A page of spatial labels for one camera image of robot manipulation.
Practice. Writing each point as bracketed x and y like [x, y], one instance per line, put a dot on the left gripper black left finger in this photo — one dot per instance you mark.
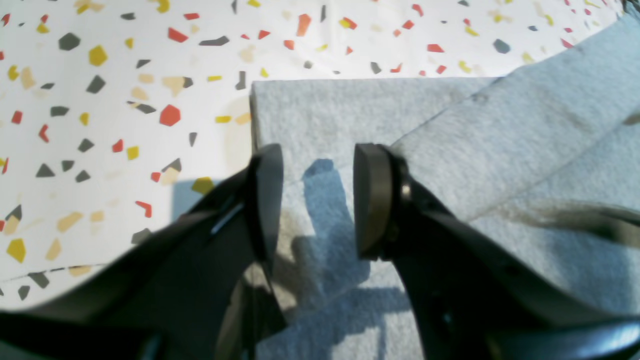
[199, 289]

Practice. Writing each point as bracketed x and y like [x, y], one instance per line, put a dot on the grey T-shirt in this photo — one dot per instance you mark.
[544, 160]

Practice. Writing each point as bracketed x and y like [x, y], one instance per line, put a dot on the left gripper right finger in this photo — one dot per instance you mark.
[471, 299]

